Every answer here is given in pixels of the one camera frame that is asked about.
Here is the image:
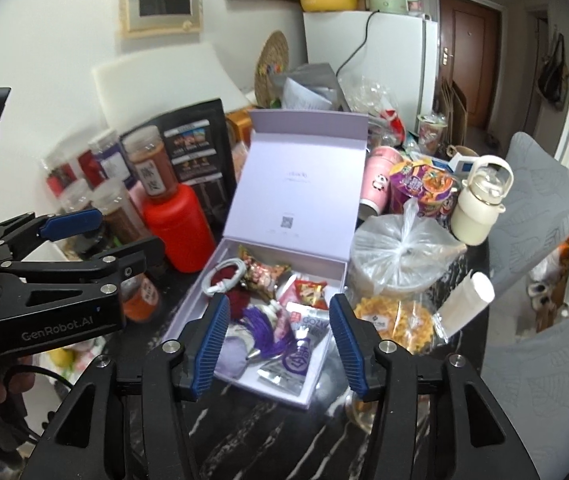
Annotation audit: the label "pink panda cup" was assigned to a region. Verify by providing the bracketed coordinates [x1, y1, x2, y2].
[359, 146, 403, 216]

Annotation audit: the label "brown door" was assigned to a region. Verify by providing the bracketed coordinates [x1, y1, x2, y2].
[437, 0, 505, 128]

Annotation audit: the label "purple cord tassel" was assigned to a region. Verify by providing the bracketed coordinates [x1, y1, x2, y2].
[242, 307, 286, 359]

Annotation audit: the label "black hanging handbag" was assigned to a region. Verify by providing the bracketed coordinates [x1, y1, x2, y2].
[537, 35, 569, 108]

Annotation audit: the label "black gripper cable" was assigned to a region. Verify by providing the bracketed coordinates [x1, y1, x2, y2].
[3, 364, 74, 442]

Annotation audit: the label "orange lid noodle bowl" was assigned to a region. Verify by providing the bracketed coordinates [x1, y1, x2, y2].
[417, 160, 460, 218]

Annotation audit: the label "cluster of clear spice jars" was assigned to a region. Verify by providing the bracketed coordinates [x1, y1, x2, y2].
[42, 125, 180, 323]

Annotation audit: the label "lavender fabric sachet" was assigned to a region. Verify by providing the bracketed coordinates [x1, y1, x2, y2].
[214, 335, 258, 379]

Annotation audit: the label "tall instant noodle cup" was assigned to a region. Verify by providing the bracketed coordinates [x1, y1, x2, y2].
[417, 114, 449, 153]

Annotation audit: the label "grey paper bag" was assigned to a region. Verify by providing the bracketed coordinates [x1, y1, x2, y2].
[272, 62, 350, 111]

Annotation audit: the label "red plastic canister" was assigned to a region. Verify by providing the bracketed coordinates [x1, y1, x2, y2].
[143, 184, 216, 273]

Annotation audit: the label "round woven mat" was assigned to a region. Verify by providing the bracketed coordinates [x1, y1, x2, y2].
[253, 31, 290, 108]

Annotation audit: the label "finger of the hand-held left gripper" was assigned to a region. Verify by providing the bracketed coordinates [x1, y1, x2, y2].
[0, 208, 105, 261]
[0, 236, 166, 288]

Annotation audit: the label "pale lilac gift box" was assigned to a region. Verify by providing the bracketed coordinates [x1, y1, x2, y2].
[163, 109, 369, 408]

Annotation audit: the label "dark red fuzzy scrunchie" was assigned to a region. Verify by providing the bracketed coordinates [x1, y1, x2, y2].
[209, 267, 251, 322]

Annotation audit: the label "cream water bottle with handle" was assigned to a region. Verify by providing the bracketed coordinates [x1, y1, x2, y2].
[451, 155, 514, 246]

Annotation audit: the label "plastic bag wrapped container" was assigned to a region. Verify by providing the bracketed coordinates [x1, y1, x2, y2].
[353, 199, 468, 297]

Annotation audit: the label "white foam board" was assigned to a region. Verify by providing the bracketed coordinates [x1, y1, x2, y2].
[92, 42, 248, 136]

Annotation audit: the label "black power cable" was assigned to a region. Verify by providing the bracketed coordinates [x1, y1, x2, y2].
[335, 10, 380, 78]

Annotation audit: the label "white fridge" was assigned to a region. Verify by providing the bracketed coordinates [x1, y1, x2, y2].
[302, 10, 439, 126]

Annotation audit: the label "beige wall intercom panel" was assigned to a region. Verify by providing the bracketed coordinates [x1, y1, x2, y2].
[118, 0, 202, 37]

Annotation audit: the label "white cable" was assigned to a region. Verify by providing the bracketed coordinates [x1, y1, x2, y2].
[203, 258, 245, 297]

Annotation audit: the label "folded cardboard sheets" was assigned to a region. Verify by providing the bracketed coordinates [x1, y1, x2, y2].
[437, 77, 470, 146]

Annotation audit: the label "purple lid noodle bowl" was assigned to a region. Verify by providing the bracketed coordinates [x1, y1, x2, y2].
[389, 159, 431, 212]

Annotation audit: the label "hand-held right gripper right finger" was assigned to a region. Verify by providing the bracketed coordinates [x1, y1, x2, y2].
[329, 292, 523, 480]

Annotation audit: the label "white cylindrical bottle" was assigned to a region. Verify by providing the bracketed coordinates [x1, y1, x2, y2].
[435, 271, 495, 343]

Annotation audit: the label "clear crumpled plastic bag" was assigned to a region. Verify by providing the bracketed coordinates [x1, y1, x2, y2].
[345, 75, 406, 117]

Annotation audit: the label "red brown snack packet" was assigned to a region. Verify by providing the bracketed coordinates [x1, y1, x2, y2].
[237, 245, 295, 292]

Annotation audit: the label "small red gold packet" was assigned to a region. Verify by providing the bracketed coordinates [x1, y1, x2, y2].
[295, 280, 329, 309]

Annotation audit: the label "grey covered chair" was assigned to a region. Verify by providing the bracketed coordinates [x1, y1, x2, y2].
[485, 131, 569, 286]
[479, 330, 569, 461]

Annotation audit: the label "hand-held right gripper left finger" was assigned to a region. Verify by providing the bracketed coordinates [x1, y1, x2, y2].
[39, 292, 231, 480]

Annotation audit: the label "silver foil packet purple print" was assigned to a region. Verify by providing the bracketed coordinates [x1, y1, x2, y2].
[257, 340, 326, 397]

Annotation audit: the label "clear packet of yellow snacks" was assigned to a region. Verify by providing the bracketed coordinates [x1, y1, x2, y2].
[352, 294, 435, 356]

